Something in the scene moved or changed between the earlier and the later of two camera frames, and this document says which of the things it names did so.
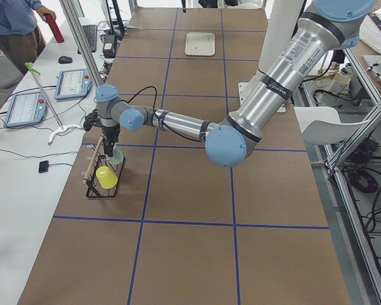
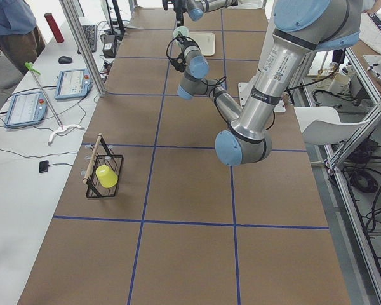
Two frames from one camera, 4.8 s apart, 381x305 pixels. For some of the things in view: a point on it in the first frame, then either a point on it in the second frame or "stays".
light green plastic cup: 117,157 → 183,30
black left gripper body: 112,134 → 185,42
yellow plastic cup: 106,178 stays
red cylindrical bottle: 54,28 stays
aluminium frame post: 82,41 stays
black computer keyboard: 90,31 stays
